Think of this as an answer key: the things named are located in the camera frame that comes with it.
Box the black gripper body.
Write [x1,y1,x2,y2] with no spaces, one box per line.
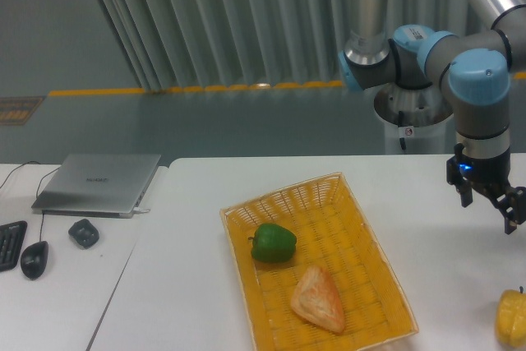
[446,134,510,197]

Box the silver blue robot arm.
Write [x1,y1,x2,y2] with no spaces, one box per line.
[339,0,525,233]

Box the yellow bell pepper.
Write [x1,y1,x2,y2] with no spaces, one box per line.
[494,286,525,349]

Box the yellow woven basket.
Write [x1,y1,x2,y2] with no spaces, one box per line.
[220,173,419,350]

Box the green bell pepper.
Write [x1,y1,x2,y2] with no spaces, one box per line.
[251,223,297,263]

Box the triangular pastry bread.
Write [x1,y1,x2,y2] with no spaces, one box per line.
[290,265,345,334]

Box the grey pleated curtain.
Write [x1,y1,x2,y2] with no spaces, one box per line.
[77,0,490,93]

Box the silver closed laptop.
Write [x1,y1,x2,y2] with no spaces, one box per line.
[32,154,161,218]

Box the small black case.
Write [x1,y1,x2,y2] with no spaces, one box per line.
[68,219,99,249]

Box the black computer mouse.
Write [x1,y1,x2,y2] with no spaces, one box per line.
[20,241,48,280]

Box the black keyboard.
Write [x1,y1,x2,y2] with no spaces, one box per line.
[0,221,27,272]

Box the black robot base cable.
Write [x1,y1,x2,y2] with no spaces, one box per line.
[395,110,408,155]

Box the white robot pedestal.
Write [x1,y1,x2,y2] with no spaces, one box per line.
[373,84,452,155]

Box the black laptop cable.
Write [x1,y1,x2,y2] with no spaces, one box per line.
[0,160,62,200]

